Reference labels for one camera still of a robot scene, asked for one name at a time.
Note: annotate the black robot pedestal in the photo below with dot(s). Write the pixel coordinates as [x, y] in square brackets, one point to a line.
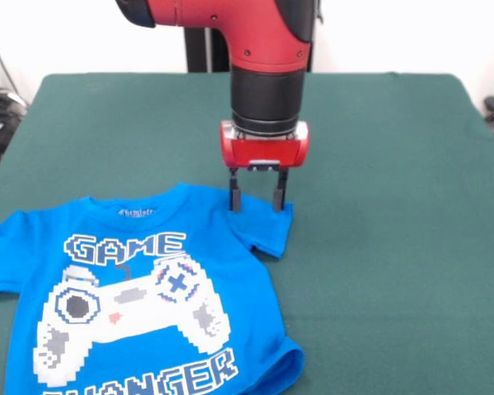
[206, 49]

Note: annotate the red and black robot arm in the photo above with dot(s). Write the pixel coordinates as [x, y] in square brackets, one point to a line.
[267, 53]

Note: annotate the blue laundry item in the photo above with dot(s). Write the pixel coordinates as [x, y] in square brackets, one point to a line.
[251, 267]

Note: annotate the dark green table cloth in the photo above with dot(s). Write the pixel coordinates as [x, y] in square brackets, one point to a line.
[395, 247]

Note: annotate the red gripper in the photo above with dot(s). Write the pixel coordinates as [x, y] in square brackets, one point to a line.
[263, 152]

